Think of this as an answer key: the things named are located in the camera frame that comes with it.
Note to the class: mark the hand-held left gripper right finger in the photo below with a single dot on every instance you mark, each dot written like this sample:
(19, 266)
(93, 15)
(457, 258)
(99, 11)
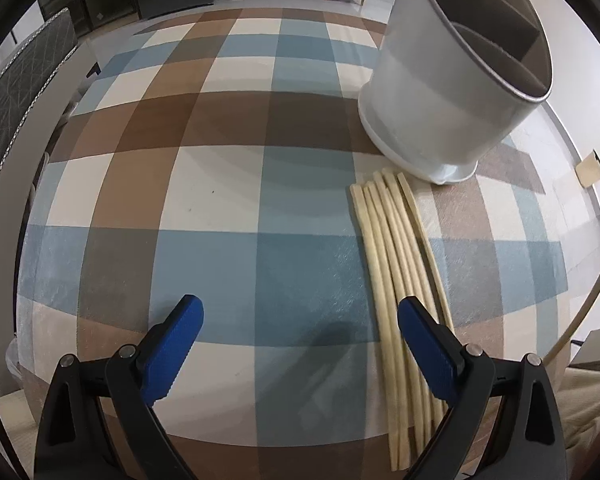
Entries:
(427, 350)

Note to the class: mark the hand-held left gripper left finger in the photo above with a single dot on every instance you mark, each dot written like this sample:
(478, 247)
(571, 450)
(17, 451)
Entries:
(177, 340)

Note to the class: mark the bundle of wooden chopsticks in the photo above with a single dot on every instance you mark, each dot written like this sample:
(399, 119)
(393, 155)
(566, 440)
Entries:
(387, 270)

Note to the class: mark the white utensil holder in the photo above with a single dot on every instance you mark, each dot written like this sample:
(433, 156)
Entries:
(430, 100)

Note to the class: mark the checkered tablecloth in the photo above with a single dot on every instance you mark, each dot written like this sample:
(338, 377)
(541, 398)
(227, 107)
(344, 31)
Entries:
(230, 185)

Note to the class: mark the grey box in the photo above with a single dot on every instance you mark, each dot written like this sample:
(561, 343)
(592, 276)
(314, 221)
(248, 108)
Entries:
(597, 347)

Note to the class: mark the person's beige trousers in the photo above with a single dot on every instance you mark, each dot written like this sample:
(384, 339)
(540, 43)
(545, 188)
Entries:
(595, 410)

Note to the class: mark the beige cardboard piece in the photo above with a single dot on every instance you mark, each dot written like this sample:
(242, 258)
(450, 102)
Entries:
(590, 170)

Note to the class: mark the grey quilted chair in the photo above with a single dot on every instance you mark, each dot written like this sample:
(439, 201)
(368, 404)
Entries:
(15, 90)

